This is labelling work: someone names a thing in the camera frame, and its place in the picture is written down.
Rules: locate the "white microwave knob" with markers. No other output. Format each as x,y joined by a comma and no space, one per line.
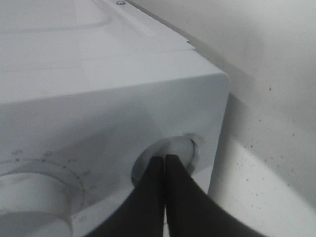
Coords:
34,205

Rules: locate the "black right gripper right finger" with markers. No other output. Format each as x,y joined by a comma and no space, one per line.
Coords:
191,212

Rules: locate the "round white door release button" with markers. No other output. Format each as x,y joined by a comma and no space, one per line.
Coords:
183,147

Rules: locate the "white microwave oven body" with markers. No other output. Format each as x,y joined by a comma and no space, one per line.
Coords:
87,85

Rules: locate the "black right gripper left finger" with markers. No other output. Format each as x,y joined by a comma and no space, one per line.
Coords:
142,213

